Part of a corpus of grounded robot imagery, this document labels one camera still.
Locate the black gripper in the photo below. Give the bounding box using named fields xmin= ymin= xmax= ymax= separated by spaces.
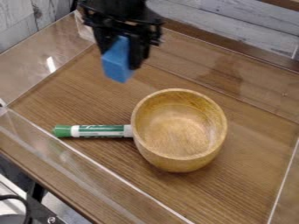
xmin=79 ymin=0 xmax=165 ymax=70

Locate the blue rectangular block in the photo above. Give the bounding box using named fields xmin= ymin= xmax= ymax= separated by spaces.
xmin=102 ymin=36 xmax=134 ymax=83

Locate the brown wooden bowl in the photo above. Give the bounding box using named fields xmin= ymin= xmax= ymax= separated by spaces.
xmin=131 ymin=88 xmax=229 ymax=173

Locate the green and white marker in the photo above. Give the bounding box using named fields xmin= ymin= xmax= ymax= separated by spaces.
xmin=53 ymin=125 xmax=134 ymax=138

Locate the black cable lower left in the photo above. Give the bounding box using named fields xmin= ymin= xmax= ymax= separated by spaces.
xmin=0 ymin=194 xmax=34 ymax=224

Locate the black metal base bracket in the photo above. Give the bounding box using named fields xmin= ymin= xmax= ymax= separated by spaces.
xmin=27 ymin=198 xmax=67 ymax=224

